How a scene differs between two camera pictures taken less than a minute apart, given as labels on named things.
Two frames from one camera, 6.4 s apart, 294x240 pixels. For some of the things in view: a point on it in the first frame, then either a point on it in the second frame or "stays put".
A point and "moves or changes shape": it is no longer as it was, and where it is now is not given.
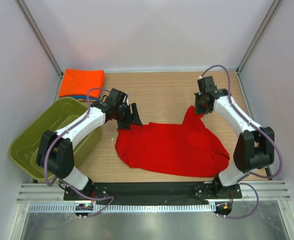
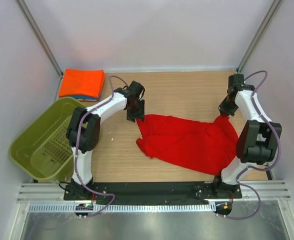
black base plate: x=158 y=193 stays put
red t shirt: x=189 y=149 moves or changes shape
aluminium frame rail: x=53 y=193 stays put
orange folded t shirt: x=76 y=82 stays put
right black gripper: x=198 y=110 -> x=224 y=111
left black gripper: x=132 y=119 -> x=139 y=114
